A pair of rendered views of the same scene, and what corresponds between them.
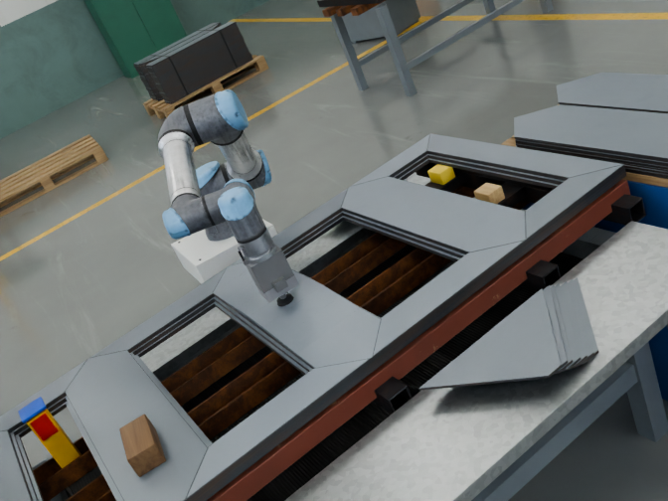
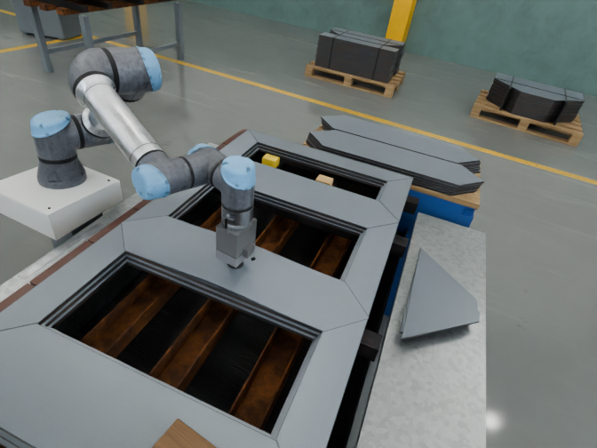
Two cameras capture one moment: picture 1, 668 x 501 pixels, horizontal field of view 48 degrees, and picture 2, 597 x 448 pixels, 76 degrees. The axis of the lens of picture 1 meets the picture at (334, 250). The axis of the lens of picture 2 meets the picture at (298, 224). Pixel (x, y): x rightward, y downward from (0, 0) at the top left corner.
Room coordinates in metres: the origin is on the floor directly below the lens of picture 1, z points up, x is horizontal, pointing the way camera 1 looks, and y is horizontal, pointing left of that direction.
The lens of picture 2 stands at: (1.01, 0.64, 1.58)
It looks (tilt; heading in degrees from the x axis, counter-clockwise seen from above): 37 degrees down; 308
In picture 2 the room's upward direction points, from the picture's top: 9 degrees clockwise
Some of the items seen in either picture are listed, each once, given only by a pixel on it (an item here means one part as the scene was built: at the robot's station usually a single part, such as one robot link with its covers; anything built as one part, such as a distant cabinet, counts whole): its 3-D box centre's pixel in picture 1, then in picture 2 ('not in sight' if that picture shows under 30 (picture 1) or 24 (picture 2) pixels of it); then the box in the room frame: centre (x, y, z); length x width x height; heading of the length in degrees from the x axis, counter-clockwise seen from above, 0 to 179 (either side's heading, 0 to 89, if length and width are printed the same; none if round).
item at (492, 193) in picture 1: (489, 195); (323, 183); (1.77, -0.44, 0.79); 0.06 x 0.05 x 0.04; 22
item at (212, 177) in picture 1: (211, 185); (55, 133); (2.37, 0.28, 0.94); 0.13 x 0.12 x 0.14; 89
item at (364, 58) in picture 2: not in sight; (359, 59); (4.05, -3.99, 0.26); 1.20 x 0.80 x 0.53; 20
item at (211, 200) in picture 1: (232, 202); (205, 166); (1.69, 0.17, 1.11); 0.11 x 0.11 x 0.08; 89
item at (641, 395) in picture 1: (630, 342); not in sight; (1.53, -0.62, 0.34); 0.06 x 0.06 x 0.68; 22
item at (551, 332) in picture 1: (535, 345); (442, 297); (1.16, -0.28, 0.77); 0.45 x 0.20 x 0.04; 112
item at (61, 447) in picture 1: (56, 440); not in sight; (1.56, 0.81, 0.78); 0.05 x 0.05 x 0.19; 22
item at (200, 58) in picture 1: (196, 68); not in sight; (8.13, 0.53, 0.28); 1.20 x 0.80 x 0.57; 110
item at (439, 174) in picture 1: (441, 174); (270, 161); (2.01, -0.38, 0.79); 0.06 x 0.05 x 0.04; 22
